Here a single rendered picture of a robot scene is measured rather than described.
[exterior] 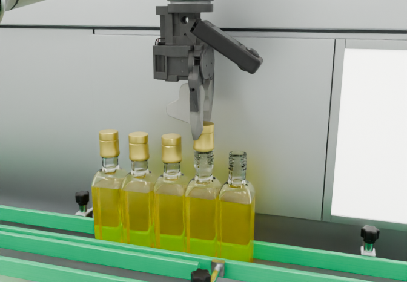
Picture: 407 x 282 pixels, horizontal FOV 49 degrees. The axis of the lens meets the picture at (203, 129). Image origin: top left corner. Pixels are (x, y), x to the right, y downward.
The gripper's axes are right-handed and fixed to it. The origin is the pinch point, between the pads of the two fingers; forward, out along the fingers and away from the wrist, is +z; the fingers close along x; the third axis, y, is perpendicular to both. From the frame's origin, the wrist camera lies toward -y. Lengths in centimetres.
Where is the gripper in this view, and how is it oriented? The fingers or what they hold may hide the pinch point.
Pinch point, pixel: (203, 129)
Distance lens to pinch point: 73.6
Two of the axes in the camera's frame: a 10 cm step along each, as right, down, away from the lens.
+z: 0.0, 9.6, 2.7
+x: -2.8, 2.6, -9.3
